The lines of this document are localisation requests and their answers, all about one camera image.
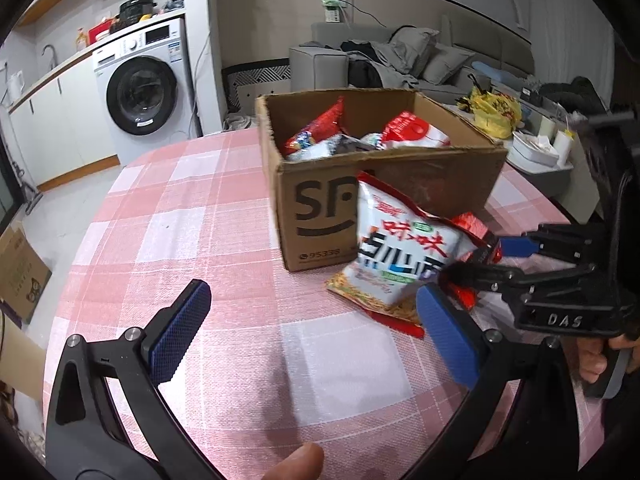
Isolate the grey cushion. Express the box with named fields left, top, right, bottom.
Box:
left=422, top=42, right=476, bottom=86

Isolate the white side table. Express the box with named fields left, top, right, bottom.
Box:
left=505, top=110, right=601, bottom=226

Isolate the white and red snack packet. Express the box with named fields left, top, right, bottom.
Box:
left=381, top=111, right=452, bottom=150

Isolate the brown cardboard box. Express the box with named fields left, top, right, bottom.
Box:
left=255, top=87, right=510, bottom=273

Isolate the white red-print snack packet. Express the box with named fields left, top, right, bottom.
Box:
left=354, top=171, right=488, bottom=311

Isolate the printed floor cardboard box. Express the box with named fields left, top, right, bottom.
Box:
left=0, top=220, right=53, bottom=326

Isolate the person's left hand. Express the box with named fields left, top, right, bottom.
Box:
left=262, top=442, right=326, bottom=480

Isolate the dark glass door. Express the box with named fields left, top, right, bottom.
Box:
left=0, top=125, right=16, bottom=221

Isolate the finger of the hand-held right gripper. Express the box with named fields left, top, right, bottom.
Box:
left=440, top=260, right=598, bottom=302
left=499, top=222, right=608, bottom=267

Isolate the dark clothing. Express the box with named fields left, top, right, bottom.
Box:
left=342, top=40, right=386, bottom=88

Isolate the white base cabinet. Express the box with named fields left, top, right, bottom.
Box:
left=7, top=57, right=123, bottom=193

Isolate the red box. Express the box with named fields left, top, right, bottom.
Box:
left=87, top=17, right=118, bottom=46

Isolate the dark red snack packet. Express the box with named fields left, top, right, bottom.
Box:
left=447, top=211, right=505, bottom=311

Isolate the black jacket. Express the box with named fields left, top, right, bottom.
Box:
left=537, top=76, right=613, bottom=121

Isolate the yellow plastic bag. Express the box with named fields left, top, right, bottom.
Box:
left=457, top=87, right=523, bottom=138

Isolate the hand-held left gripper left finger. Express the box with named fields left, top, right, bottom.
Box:
left=45, top=280, right=213, bottom=480

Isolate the patterned black panel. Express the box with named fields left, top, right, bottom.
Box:
left=222, top=62, right=293, bottom=111

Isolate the black pressure cooker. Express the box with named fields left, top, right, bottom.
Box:
left=118, top=0, right=158, bottom=23

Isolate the light blue cloth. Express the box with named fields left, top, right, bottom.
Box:
left=472, top=60, right=516, bottom=82

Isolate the white electric kettle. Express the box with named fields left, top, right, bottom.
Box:
left=6, top=71, right=26, bottom=108

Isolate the white plastic container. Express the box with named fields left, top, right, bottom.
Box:
left=510, top=132, right=558, bottom=168

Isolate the grey sofa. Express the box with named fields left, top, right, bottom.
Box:
left=289, top=22, right=538, bottom=106

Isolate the person's right hand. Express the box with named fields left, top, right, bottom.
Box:
left=574, top=332, right=640, bottom=396

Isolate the white washing machine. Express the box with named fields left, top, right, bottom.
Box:
left=91, top=12, right=201, bottom=163

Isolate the white newsprint snack packet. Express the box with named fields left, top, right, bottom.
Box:
left=287, top=132, right=346, bottom=162

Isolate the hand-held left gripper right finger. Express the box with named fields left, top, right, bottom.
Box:
left=410, top=282, right=586, bottom=480

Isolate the glossy red snack packet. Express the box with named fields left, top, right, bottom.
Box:
left=284, top=96, right=347, bottom=158

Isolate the orange noodle snack packet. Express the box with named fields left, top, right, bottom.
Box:
left=324, top=267, right=426, bottom=340

